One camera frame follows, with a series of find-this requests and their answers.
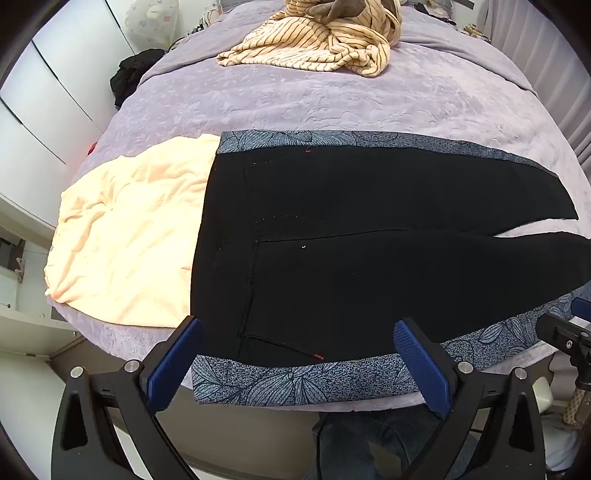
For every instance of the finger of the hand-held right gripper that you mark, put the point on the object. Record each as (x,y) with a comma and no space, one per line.
(549,327)
(582,308)

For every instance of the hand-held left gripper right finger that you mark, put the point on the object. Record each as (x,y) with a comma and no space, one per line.
(418,364)

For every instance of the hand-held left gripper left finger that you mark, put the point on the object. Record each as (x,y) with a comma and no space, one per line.
(178,364)

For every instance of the black pants with grey floral trim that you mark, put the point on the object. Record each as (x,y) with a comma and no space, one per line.
(346,277)

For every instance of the person's blue jeans leg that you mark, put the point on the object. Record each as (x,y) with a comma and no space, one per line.
(369,447)

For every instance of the peach towel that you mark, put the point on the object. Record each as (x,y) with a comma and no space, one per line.
(129,230)

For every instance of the white cabinet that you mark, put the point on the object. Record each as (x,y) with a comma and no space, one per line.
(27,314)

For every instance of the grey curtain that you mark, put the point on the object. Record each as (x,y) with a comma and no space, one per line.
(545,55)

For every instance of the lilac bed blanket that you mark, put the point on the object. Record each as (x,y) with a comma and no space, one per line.
(323,106)

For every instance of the white wardrobe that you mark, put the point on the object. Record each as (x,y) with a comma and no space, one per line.
(46,106)

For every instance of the black clothing heap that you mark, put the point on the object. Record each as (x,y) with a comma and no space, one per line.
(134,76)

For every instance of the beige striped garment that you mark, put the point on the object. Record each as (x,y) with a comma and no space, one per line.
(314,46)

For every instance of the white mesh cover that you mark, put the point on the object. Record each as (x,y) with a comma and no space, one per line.
(150,23)

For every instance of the grey plush cloth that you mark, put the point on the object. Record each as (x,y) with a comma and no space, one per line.
(344,8)

